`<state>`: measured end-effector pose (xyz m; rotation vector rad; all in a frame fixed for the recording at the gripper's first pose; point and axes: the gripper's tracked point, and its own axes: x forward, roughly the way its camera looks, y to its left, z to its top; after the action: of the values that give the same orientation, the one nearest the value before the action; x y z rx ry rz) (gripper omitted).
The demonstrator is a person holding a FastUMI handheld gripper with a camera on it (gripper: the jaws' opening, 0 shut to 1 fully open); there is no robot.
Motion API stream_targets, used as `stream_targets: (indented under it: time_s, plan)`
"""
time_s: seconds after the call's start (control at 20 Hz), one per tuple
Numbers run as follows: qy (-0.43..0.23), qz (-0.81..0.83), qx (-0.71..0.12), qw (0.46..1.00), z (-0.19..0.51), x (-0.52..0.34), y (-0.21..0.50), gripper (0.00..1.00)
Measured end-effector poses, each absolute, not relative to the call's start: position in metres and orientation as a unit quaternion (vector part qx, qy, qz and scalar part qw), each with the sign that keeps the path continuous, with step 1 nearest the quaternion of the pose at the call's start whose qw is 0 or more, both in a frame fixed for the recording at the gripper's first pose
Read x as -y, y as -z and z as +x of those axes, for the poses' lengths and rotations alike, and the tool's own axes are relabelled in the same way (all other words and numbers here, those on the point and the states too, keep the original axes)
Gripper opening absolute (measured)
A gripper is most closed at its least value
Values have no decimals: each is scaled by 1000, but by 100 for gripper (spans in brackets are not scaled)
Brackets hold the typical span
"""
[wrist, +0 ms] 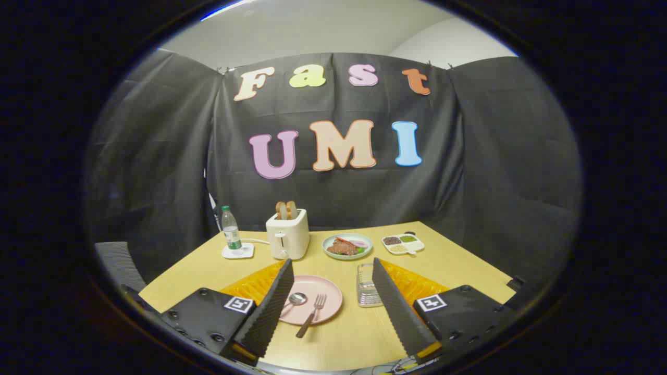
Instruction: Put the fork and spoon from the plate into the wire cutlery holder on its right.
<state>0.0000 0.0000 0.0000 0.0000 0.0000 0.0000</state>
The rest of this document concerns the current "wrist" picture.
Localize metal wire cutlery basket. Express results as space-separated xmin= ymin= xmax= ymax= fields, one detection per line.
xmin=357 ymin=263 xmax=385 ymax=308

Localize pink round plate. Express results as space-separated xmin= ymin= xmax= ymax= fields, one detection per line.
xmin=279 ymin=275 xmax=343 ymax=326

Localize brown meat slices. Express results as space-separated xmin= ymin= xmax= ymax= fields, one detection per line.
xmin=327 ymin=239 xmax=358 ymax=256

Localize pale green food plate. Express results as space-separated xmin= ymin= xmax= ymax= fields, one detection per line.
xmin=322 ymin=233 xmax=374 ymax=260

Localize clear plastic water bottle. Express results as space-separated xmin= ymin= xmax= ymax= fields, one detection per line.
xmin=221 ymin=205 xmax=243 ymax=251

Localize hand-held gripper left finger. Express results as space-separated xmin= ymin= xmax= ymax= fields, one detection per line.
xmin=160 ymin=259 xmax=295 ymax=365

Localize white square coaster pad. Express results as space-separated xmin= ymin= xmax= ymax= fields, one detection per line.
xmin=222 ymin=243 xmax=255 ymax=259

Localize black backdrop cloth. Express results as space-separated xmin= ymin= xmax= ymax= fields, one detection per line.
xmin=86 ymin=49 xmax=582 ymax=292

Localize grey mesh chair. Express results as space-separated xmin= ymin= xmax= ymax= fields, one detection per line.
xmin=94 ymin=241 xmax=147 ymax=292

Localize cream white toaster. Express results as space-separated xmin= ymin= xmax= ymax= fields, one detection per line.
xmin=266 ymin=209 xmax=310 ymax=260

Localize white divided bean tray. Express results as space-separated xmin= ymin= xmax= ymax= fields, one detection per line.
xmin=382 ymin=233 xmax=425 ymax=256

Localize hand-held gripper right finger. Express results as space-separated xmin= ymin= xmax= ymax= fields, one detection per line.
xmin=372 ymin=258 xmax=516 ymax=364

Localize wooden handled metal fork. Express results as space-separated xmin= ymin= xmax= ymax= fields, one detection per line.
xmin=296 ymin=294 xmax=328 ymax=339

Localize wooden handled metal spoon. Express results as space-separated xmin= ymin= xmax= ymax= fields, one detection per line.
xmin=281 ymin=293 xmax=308 ymax=313

